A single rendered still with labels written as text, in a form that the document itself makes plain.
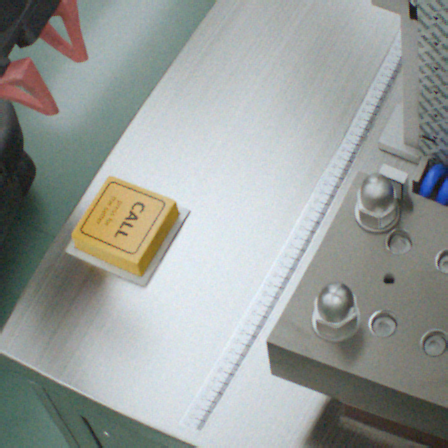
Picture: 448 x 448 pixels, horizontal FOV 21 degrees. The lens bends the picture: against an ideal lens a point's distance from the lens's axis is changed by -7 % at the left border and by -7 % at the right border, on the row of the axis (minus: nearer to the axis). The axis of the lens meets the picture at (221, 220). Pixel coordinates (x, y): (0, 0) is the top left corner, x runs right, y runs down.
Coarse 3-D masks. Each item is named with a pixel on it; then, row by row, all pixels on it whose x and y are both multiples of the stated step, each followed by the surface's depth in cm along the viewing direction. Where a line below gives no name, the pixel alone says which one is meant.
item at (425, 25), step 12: (420, 24) 85; (432, 24) 84; (444, 24) 83; (420, 36) 86; (432, 36) 85; (444, 36) 84; (420, 48) 87; (432, 48) 86; (444, 48) 86; (420, 60) 88; (432, 60) 88; (444, 60) 87; (420, 72) 90; (432, 72) 89; (444, 72) 88; (420, 84) 91; (432, 84) 90; (444, 84) 89; (420, 96) 92; (432, 96) 91; (444, 96) 90; (420, 108) 93; (432, 108) 93; (444, 108) 92; (420, 120) 95; (432, 120) 94; (444, 120) 93; (420, 132) 96; (432, 132) 95; (444, 132) 94; (420, 144) 97; (432, 144) 97; (444, 144) 96; (420, 156) 99; (432, 156) 98; (444, 156) 97
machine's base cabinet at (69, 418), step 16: (32, 384) 110; (48, 400) 112; (64, 400) 109; (64, 416) 115; (80, 416) 112; (96, 416) 108; (64, 432) 120; (80, 432) 117; (96, 432) 114; (112, 432) 111; (128, 432) 108
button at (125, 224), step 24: (120, 192) 112; (144, 192) 112; (96, 216) 111; (120, 216) 111; (144, 216) 111; (168, 216) 111; (96, 240) 110; (120, 240) 110; (144, 240) 109; (120, 264) 110; (144, 264) 110
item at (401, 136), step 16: (384, 0) 96; (400, 0) 95; (400, 16) 98; (416, 16) 96; (416, 32) 99; (416, 48) 100; (416, 64) 102; (416, 80) 104; (416, 96) 106; (400, 112) 115; (416, 112) 108; (400, 128) 114; (416, 128) 110; (384, 144) 114; (400, 144) 113; (416, 144) 112; (416, 160) 113
